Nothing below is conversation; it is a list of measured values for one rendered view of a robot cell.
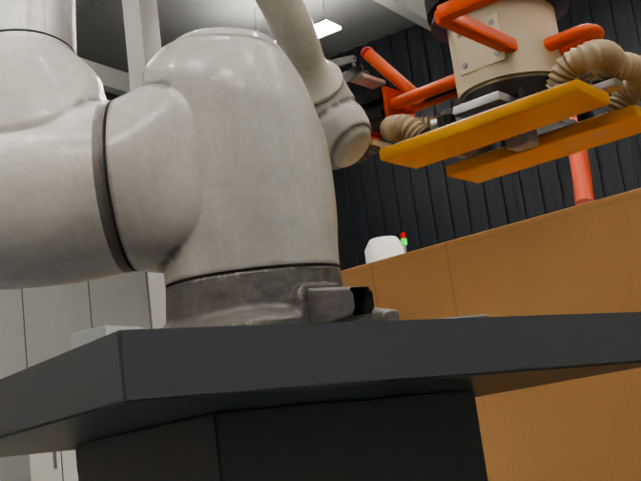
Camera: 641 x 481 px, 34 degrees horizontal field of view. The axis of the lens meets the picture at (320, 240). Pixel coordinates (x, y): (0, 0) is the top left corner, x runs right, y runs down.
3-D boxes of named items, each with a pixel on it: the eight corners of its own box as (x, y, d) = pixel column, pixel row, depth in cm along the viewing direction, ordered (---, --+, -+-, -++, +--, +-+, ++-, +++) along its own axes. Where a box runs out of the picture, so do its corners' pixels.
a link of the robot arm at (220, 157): (341, 257, 83) (308, -8, 86) (115, 285, 84) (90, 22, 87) (346, 274, 99) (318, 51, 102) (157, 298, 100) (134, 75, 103)
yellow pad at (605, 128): (663, 126, 163) (657, 96, 164) (637, 115, 155) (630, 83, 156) (477, 184, 183) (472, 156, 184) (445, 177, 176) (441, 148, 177)
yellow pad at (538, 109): (611, 104, 148) (605, 72, 149) (580, 91, 140) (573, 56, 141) (415, 170, 169) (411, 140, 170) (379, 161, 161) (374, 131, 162)
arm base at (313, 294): (279, 333, 75) (270, 256, 76) (113, 361, 91) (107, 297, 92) (443, 319, 88) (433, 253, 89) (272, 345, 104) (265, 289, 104)
